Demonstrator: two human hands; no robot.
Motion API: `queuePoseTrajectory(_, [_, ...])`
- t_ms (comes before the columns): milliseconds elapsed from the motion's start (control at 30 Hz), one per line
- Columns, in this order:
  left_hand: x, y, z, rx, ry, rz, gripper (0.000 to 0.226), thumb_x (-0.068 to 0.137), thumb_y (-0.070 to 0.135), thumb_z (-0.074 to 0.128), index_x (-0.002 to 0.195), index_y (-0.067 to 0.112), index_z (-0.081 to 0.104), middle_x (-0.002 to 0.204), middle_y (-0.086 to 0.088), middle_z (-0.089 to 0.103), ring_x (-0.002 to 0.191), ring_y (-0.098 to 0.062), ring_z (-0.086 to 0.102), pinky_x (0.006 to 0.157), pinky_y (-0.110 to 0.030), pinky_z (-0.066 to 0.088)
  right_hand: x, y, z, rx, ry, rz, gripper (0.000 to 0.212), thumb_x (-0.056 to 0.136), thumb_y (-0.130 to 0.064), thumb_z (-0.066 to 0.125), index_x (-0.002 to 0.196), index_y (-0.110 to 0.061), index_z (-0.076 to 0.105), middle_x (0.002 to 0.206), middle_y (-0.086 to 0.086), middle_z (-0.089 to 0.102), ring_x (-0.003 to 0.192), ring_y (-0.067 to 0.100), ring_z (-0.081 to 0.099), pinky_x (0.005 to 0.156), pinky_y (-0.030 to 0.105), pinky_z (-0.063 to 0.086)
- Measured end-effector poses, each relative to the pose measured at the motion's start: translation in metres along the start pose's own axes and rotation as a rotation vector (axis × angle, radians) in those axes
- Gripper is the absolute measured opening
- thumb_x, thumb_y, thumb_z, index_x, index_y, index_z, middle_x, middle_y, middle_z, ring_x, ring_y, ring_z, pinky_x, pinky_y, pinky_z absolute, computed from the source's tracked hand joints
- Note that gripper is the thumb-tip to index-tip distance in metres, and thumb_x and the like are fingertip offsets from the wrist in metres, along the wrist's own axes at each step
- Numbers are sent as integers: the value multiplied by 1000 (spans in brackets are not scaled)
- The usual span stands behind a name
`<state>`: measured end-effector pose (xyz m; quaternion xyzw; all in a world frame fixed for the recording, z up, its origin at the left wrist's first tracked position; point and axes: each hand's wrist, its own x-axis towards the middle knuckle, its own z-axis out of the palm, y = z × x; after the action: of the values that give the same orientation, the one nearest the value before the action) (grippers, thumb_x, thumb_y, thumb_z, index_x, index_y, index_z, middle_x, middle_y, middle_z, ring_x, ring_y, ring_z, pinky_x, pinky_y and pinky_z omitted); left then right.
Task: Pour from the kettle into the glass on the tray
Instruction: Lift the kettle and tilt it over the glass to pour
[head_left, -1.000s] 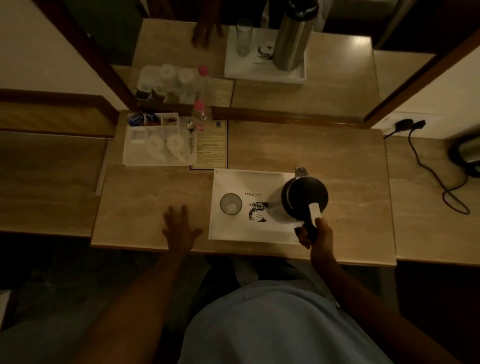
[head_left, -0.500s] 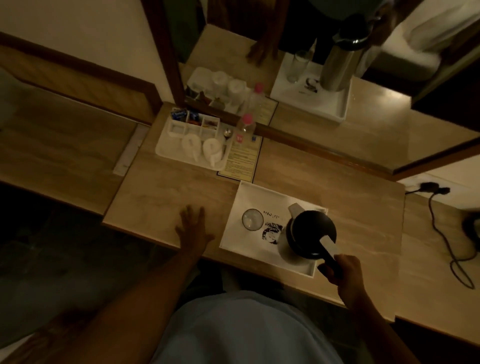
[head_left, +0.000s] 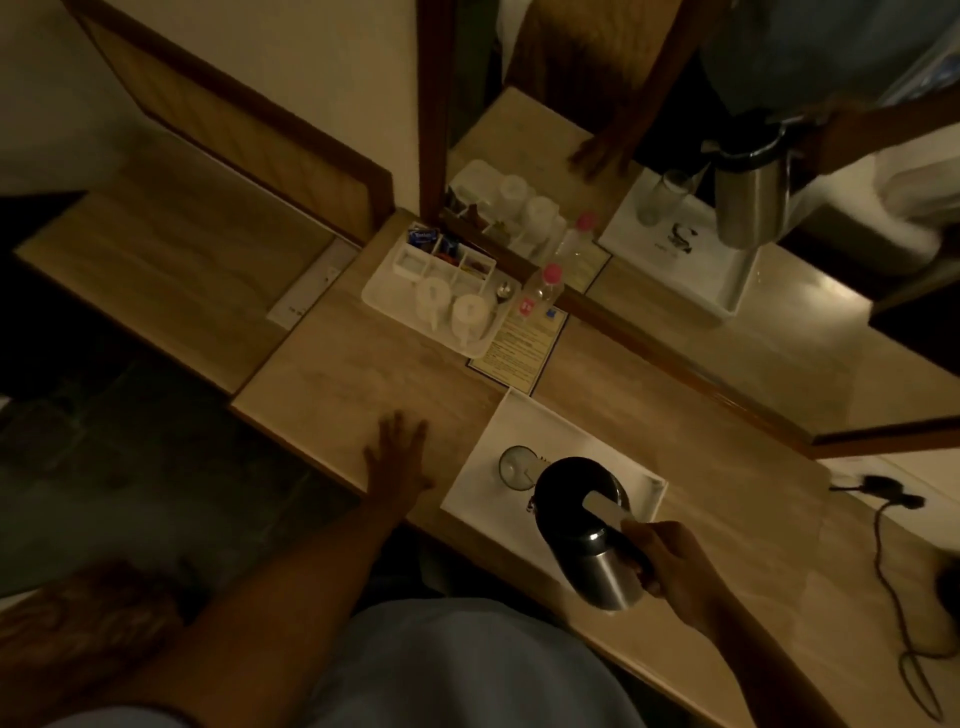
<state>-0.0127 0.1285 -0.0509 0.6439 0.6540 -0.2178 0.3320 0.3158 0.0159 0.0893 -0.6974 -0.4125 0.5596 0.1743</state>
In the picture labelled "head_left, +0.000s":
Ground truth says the person's left hand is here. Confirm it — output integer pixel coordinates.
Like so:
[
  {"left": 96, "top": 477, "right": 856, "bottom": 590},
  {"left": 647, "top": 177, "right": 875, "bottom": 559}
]
[{"left": 363, "top": 409, "right": 438, "bottom": 520}]

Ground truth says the white cup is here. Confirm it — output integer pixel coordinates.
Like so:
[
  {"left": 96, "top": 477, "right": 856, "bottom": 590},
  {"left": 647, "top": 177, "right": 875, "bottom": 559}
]
[
  {"left": 449, "top": 293, "right": 494, "bottom": 348},
  {"left": 414, "top": 276, "right": 452, "bottom": 329}
]

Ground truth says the person's right hand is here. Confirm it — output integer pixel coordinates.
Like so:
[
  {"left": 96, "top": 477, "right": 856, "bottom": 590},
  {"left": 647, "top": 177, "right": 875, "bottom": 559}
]
[{"left": 621, "top": 517, "right": 735, "bottom": 640}]

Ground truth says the wood-framed wall panel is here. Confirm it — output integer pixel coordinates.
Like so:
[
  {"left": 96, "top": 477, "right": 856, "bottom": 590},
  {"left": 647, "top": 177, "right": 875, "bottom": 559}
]
[{"left": 63, "top": 0, "right": 396, "bottom": 246}]

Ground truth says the wooden side table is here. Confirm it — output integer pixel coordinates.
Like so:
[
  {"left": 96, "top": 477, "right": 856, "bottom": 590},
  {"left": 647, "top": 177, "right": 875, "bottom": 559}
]
[{"left": 13, "top": 133, "right": 355, "bottom": 396}]

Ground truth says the person's light shirt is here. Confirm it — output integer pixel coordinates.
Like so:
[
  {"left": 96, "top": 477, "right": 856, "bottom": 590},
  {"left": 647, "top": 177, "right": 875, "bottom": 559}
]
[{"left": 45, "top": 596, "right": 648, "bottom": 728}]

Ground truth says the wood-framed wall mirror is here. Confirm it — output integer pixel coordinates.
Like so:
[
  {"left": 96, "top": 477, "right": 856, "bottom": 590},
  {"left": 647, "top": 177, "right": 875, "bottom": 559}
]
[{"left": 415, "top": 0, "right": 960, "bottom": 461}]

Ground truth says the water bottle with pink cap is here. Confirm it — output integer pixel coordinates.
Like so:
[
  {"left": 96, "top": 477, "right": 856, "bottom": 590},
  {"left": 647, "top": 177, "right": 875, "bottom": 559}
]
[{"left": 513, "top": 262, "right": 566, "bottom": 321}]

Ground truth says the black power cable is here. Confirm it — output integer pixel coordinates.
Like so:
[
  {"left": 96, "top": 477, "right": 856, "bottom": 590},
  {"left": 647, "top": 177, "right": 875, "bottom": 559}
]
[{"left": 872, "top": 495, "right": 960, "bottom": 726}]

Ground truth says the white wall switch plate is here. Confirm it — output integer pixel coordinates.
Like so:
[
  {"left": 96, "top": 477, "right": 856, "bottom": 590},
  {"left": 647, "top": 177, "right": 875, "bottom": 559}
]
[{"left": 265, "top": 238, "right": 362, "bottom": 332}]

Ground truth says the steel kettle with black lid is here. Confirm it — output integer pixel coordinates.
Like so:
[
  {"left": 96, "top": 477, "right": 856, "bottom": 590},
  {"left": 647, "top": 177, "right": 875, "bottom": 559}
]
[{"left": 532, "top": 456, "right": 663, "bottom": 613}]

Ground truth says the black power plug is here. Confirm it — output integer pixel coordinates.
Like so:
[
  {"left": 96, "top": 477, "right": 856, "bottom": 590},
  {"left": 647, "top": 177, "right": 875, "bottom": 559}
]
[{"left": 828, "top": 472, "right": 928, "bottom": 512}]

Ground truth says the white cup tray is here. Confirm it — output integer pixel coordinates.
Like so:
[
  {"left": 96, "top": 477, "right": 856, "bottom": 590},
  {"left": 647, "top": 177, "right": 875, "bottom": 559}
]
[{"left": 360, "top": 225, "right": 523, "bottom": 358}]

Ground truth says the yellow information card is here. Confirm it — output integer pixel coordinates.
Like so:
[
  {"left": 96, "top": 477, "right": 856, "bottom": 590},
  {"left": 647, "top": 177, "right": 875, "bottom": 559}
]
[{"left": 466, "top": 296, "right": 572, "bottom": 398}]

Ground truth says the white compartment sachet holder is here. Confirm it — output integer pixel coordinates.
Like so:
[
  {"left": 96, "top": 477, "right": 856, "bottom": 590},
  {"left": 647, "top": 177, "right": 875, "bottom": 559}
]
[{"left": 393, "top": 228, "right": 498, "bottom": 292}]

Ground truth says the clear drinking glass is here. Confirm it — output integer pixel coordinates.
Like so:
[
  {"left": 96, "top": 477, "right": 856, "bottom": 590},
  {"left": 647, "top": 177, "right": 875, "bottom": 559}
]
[{"left": 498, "top": 444, "right": 543, "bottom": 493}]

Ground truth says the person's left forearm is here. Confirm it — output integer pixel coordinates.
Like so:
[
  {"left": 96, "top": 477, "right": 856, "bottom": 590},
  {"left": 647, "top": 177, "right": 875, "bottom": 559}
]
[{"left": 90, "top": 501, "right": 421, "bottom": 728}]

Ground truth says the person's right forearm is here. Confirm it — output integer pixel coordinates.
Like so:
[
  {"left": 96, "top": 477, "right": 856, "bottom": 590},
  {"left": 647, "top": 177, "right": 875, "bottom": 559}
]
[{"left": 697, "top": 600, "right": 852, "bottom": 728}]

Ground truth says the white rectangular kettle tray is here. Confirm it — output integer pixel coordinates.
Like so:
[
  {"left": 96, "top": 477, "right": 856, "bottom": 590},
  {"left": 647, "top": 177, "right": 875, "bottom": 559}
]
[{"left": 440, "top": 387, "right": 669, "bottom": 591}]

